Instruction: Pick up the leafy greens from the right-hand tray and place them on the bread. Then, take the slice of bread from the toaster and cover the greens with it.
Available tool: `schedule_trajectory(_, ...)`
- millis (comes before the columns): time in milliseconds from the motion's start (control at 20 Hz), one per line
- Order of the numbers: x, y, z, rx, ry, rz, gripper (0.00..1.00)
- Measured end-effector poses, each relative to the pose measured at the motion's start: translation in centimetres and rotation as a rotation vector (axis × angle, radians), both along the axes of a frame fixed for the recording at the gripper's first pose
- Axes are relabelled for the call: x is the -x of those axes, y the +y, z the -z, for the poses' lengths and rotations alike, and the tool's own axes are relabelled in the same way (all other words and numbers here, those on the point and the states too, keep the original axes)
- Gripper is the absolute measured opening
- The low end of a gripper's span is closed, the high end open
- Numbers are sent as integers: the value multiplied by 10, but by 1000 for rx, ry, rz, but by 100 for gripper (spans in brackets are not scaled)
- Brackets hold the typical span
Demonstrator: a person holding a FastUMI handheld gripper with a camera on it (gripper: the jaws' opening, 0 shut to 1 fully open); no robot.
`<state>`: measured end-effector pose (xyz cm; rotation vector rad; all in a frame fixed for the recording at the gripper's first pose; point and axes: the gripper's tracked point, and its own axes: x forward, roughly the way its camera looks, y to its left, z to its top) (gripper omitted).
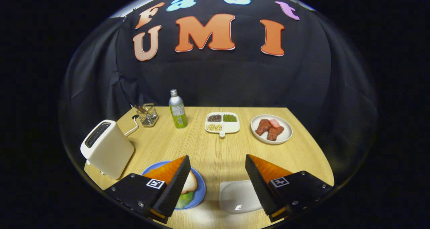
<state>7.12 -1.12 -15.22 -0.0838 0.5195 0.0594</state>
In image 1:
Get white toaster cable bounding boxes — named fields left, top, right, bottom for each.
left=124, top=117, right=139, bottom=137

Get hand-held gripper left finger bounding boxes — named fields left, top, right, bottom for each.
left=103, top=155, right=191, bottom=224

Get green lettuce leaf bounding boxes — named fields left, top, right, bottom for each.
left=175, top=190, right=195, bottom=209

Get toasted bread slice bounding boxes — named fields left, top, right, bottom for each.
left=181, top=170, right=198, bottom=195

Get white round plate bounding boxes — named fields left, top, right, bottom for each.
left=250, top=114, right=293, bottom=145

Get wire mesh utensil holder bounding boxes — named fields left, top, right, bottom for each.
left=136, top=103, right=159, bottom=127

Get white divided dish with beans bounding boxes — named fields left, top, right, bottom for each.
left=205, top=112, right=240, bottom=137

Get brown meat piece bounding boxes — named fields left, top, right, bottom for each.
left=255, top=119, right=272, bottom=136
left=267, top=126, right=285, bottom=141

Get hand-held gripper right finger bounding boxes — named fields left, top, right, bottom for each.
left=245, top=154, right=336, bottom=223

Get blue round plate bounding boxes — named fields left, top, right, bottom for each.
left=141, top=161, right=206, bottom=211

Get white square plate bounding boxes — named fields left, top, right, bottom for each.
left=219, top=180, right=263, bottom=214

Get silver bottle with green label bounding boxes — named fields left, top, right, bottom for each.
left=168, top=89, right=188, bottom=129

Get white toaster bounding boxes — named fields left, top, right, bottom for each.
left=80, top=120, right=135, bottom=180

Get black backdrop cloth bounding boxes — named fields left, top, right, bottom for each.
left=59, top=0, right=378, bottom=189

